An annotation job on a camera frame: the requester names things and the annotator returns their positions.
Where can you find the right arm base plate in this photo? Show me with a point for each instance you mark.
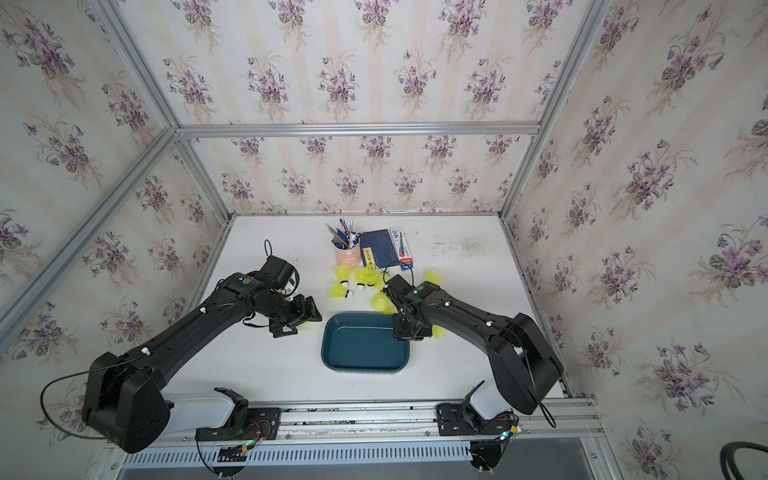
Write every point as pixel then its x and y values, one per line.
pixel 460 419

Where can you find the yellow shuttlecock centre pile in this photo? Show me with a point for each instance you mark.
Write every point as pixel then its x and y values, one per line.
pixel 380 303

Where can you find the dark teal storage tray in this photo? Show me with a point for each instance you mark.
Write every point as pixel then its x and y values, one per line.
pixel 363 342

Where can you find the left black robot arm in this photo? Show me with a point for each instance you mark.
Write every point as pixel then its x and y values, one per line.
pixel 124 400

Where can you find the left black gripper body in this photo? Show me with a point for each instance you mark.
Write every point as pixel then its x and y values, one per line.
pixel 286 313

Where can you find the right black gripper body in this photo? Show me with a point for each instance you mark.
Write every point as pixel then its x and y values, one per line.
pixel 402 330

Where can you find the yellow shuttlecock pile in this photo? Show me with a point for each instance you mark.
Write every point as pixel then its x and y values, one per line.
pixel 342 273
pixel 339 290
pixel 380 303

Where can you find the yellow shuttlecock lower left pile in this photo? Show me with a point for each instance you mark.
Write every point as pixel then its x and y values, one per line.
pixel 339 290

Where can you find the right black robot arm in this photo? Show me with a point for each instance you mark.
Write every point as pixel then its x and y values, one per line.
pixel 524 365

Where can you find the dark blue book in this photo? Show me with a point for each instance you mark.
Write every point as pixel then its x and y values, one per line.
pixel 377 248

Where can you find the pink pen cup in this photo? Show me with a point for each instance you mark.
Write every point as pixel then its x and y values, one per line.
pixel 348 256

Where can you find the aluminium front rail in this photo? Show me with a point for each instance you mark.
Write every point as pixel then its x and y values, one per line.
pixel 372 421

